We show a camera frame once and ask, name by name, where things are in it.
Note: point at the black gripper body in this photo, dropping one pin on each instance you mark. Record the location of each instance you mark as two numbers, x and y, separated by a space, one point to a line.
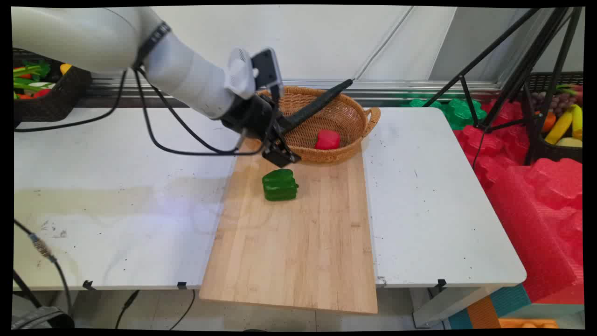
252 116

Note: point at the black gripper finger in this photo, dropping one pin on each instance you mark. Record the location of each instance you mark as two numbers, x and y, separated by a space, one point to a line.
282 158
285 125

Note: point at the dark green toy cucumber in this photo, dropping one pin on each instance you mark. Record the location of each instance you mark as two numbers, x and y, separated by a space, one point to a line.
322 100

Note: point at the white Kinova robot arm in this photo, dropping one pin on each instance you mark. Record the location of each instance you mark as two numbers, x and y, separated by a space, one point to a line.
70 37

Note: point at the green toy bell pepper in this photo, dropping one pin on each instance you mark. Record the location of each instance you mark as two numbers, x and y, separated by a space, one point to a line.
280 185

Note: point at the red toy bell pepper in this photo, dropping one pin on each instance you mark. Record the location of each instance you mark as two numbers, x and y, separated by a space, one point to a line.
327 139

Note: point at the oval wicker basket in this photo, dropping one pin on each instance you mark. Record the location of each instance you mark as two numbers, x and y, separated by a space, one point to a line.
347 116

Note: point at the bamboo cutting board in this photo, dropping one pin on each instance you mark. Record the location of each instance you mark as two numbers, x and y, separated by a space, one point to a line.
298 238

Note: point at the yellow toy pepper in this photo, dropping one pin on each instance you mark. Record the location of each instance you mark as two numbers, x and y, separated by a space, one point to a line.
65 68

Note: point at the black woven vegetable basket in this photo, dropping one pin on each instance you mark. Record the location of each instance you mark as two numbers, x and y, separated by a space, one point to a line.
51 105

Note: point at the small red foam block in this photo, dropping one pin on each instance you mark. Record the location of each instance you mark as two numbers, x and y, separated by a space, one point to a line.
494 144

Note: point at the small red toy vegetable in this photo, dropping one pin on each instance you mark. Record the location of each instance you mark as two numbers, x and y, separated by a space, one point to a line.
42 93

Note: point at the white table leg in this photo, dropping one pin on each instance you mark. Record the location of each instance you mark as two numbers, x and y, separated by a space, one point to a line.
443 305

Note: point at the green toy leafy vegetables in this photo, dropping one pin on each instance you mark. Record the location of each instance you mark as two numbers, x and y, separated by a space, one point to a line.
29 77

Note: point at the orange toy fruit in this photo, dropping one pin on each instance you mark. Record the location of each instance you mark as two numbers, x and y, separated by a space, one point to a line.
549 122

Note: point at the large red foam block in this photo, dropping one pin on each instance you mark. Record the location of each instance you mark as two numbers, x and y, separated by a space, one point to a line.
541 219

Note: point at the black woven fruit basket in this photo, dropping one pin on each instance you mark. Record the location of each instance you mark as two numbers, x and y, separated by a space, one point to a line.
555 150

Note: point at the purple toy grapes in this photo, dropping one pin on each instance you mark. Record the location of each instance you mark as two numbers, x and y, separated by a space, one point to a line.
557 100

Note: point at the long yellow toy banana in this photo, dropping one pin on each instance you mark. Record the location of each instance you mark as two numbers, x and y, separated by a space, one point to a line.
559 127

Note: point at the pale yellow toy fruit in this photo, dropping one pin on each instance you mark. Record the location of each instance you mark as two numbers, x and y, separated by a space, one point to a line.
570 142

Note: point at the short yellow toy banana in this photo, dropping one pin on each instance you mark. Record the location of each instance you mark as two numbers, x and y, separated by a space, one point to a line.
577 122

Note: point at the orange plastic crate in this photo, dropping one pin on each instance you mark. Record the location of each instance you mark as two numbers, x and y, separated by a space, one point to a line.
527 323

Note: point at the white black wrist camera module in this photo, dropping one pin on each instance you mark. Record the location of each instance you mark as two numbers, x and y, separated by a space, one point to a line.
242 70

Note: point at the aluminium wall rail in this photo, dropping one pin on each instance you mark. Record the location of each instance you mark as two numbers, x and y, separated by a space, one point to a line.
419 86

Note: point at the black camera tripod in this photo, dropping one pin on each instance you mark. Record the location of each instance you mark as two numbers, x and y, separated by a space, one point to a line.
527 70

